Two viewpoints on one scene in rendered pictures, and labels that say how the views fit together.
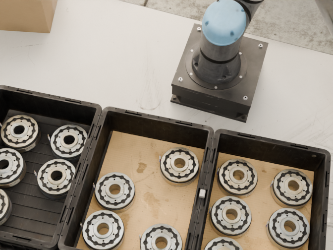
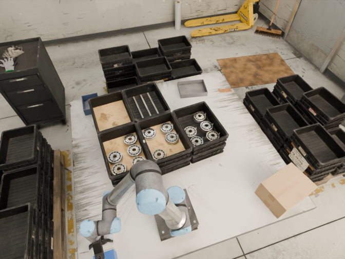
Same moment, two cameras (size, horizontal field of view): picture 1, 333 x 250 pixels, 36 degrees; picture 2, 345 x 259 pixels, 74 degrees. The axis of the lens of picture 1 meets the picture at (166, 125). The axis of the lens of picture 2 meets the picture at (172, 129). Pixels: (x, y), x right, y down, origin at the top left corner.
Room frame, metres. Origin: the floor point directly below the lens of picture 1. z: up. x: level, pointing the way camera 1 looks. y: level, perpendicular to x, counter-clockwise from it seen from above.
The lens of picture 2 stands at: (1.41, -0.45, 2.28)
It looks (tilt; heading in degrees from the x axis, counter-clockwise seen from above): 51 degrees down; 147
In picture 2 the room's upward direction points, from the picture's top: straight up
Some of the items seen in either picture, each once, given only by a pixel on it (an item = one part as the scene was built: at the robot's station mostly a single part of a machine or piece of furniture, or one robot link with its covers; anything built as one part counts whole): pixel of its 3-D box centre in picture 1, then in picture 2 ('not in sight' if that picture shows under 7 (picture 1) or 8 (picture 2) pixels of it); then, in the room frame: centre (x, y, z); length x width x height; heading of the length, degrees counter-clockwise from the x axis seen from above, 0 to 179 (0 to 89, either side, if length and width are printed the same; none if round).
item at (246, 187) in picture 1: (238, 176); (138, 162); (0.57, -0.19, 0.86); 0.10 x 0.10 x 0.01
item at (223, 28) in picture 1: (223, 28); (175, 199); (0.98, -0.15, 0.97); 0.13 x 0.12 x 0.14; 156
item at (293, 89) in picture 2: not in sight; (291, 96); (0.46, 1.92, 0.31); 0.40 x 0.30 x 0.34; 164
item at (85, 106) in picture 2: not in sight; (91, 104); (-0.31, -0.25, 0.74); 0.20 x 0.15 x 0.07; 166
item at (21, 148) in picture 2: not in sight; (29, 157); (-0.34, -0.97, 0.37); 0.40 x 0.30 x 0.45; 164
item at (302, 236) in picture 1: (289, 227); (114, 156); (0.44, -0.32, 0.86); 0.10 x 0.10 x 0.01
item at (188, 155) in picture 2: (141, 194); (163, 139); (0.51, 0.06, 0.87); 0.40 x 0.30 x 0.11; 170
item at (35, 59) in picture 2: not in sight; (36, 87); (-1.24, -0.67, 0.45); 0.60 x 0.45 x 0.90; 164
